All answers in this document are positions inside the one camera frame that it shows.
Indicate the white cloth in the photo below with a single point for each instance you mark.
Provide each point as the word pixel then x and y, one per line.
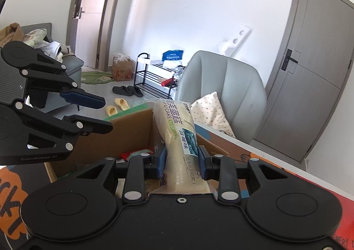
pixel 56 49

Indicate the grey door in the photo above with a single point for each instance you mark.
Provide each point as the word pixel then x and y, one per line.
pixel 312 78

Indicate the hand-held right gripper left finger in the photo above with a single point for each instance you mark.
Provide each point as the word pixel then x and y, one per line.
pixel 161 163

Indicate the grey sofa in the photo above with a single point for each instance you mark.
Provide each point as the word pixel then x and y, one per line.
pixel 72 69

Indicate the brown coat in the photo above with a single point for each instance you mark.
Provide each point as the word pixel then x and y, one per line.
pixel 12 34

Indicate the black slipper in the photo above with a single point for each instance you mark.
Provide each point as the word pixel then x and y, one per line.
pixel 121 90
pixel 136 91

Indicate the white dotted pillow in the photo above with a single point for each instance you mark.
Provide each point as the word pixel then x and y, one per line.
pixel 213 111

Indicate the brown cardboard box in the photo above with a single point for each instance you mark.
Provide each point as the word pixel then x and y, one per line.
pixel 130 131

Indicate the white board with holes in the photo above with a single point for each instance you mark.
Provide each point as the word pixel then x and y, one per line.
pixel 235 40

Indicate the small printed cardboard box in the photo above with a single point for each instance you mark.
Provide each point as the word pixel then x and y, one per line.
pixel 121 70

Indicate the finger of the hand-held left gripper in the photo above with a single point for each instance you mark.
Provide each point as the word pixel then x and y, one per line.
pixel 83 99
pixel 94 128

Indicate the grey upholstered chair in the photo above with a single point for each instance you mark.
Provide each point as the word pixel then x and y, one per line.
pixel 237 87

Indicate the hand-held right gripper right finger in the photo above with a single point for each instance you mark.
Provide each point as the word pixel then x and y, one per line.
pixel 204 165

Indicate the black shoe rack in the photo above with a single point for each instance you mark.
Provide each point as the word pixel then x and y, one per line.
pixel 149 76

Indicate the colourful printed table mat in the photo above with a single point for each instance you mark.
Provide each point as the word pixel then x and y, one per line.
pixel 11 197

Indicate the blue plastic bag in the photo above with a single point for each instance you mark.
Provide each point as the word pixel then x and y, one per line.
pixel 172 55

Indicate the long white cake packet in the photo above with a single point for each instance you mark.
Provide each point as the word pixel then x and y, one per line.
pixel 177 134

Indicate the floral cloth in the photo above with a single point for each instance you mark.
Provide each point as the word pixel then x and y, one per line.
pixel 34 37

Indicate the light wooden door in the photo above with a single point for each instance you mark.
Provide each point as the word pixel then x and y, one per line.
pixel 94 18

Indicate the green floor rug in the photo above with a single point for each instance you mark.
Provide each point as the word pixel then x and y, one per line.
pixel 95 77

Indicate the yellow slipper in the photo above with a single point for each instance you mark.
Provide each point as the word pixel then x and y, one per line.
pixel 122 103
pixel 111 111

